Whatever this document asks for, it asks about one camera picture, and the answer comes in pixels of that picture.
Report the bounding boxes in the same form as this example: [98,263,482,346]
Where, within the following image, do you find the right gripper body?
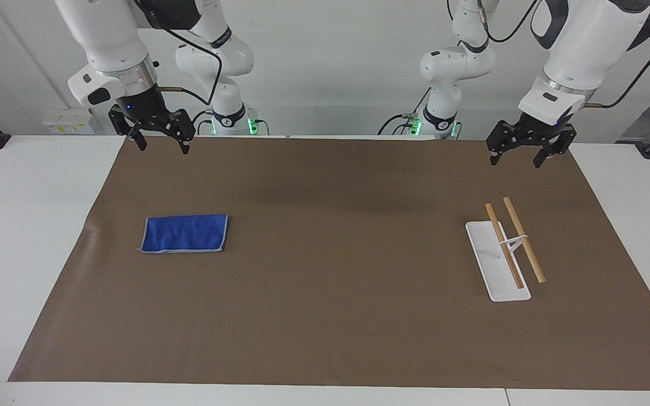
[115,87,172,130]

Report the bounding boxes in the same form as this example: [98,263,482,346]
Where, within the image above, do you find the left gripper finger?
[485,120,524,166]
[533,126,578,169]

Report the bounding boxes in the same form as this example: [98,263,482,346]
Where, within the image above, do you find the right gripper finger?
[159,109,196,156]
[108,105,148,152]

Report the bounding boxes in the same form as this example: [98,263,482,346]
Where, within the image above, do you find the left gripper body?
[520,113,577,140]

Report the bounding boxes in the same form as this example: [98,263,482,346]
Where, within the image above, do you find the blue towel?
[137,214,230,254]

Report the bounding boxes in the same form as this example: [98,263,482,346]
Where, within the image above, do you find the white rack with wooden bars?
[465,196,547,303]

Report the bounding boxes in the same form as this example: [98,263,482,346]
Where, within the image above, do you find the black cable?
[377,113,417,136]
[583,19,650,109]
[156,25,223,107]
[447,0,541,44]

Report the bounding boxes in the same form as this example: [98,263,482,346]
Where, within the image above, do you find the white wall socket boxes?
[41,108,96,135]

